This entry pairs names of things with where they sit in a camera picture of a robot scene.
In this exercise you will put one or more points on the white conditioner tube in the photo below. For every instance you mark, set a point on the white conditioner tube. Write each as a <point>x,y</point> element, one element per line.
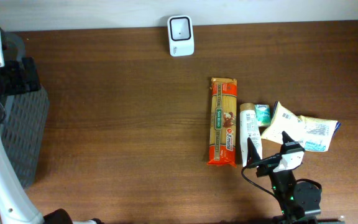
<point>249,129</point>

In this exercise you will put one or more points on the yellow wiper sheet pack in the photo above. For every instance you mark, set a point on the yellow wiper sheet pack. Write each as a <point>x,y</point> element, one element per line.
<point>313,134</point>

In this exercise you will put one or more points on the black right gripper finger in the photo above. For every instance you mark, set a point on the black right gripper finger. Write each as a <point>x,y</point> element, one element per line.
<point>253,156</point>
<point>287,140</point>

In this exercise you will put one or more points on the dark grey plastic basket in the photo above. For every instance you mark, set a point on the dark grey plastic basket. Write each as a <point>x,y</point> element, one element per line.
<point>25,110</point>

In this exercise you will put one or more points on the white barcode scanner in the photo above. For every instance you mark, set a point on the white barcode scanner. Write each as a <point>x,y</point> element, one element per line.
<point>180,36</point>

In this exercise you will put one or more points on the orange spaghetti packet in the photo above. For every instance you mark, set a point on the orange spaghetti packet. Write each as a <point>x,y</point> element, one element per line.
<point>222,132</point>

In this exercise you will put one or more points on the green Kleenex tissue pack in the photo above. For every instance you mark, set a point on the green Kleenex tissue pack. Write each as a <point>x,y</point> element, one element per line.
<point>263,115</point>

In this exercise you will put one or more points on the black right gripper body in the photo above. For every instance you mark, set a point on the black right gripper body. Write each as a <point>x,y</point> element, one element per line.
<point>269,163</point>

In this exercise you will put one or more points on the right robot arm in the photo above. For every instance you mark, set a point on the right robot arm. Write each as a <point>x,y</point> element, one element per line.
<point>298,199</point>

